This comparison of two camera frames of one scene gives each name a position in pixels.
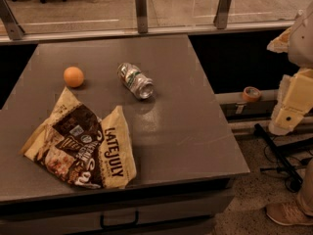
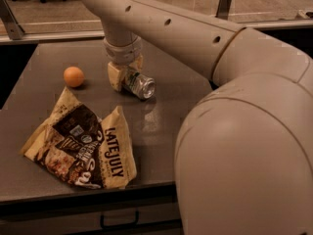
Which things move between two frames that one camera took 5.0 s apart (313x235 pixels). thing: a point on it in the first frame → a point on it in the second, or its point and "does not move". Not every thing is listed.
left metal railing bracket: [15, 30] does not move
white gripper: [302, 41] → [123, 54]
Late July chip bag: [76, 145] does not move
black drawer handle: [136, 222] does not move
